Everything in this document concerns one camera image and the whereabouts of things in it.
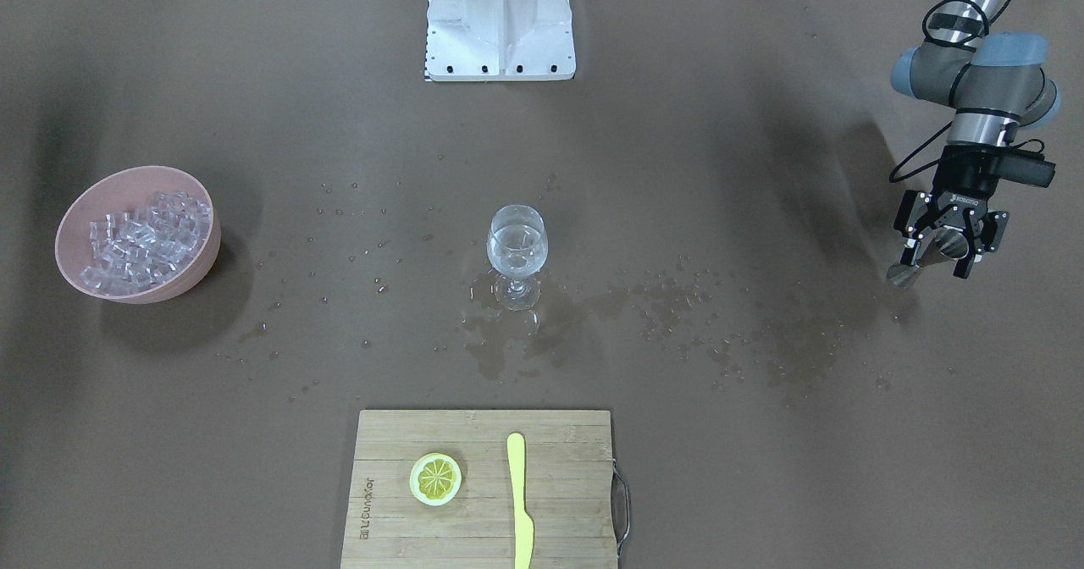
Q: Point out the pink bowl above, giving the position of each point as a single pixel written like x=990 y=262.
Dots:
x=123 y=191

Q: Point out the clear wine glass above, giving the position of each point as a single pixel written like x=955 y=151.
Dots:
x=517 y=249

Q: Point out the steel double jigger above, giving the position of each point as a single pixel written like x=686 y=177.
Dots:
x=945 y=245

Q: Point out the pile of ice cubes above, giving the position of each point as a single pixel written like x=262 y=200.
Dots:
x=145 y=247

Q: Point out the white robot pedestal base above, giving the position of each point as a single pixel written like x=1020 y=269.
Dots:
x=489 y=40

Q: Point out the brown table mat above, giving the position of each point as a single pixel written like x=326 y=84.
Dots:
x=714 y=186

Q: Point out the lemon slice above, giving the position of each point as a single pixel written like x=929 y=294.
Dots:
x=435 y=479

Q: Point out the yellow plastic knife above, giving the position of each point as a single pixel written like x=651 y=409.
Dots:
x=524 y=529

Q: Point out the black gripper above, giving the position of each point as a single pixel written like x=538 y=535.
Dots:
x=965 y=179

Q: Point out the bamboo cutting board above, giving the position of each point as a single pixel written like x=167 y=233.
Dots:
x=570 y=476

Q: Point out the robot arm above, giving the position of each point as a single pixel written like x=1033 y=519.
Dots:
x=995 y=84

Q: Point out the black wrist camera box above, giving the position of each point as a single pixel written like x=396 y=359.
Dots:
x=1026 y=168

